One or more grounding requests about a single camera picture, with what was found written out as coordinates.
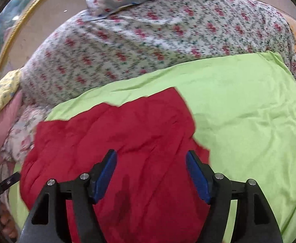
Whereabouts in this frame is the red quilted puffer jacket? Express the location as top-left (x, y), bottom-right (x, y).
top-left (20, 88), bottom-right (209, 242)

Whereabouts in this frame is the large flower print pillow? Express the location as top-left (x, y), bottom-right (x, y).
top-left (0, 104), bottom-right (53, 183)

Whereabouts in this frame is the rose floral white quilt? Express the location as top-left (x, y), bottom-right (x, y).
top-left (20, 0), bottom-right (296, 107)

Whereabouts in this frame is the person's left hand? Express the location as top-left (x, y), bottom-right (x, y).
top-left (0, 202), bottom-right (18, 241)

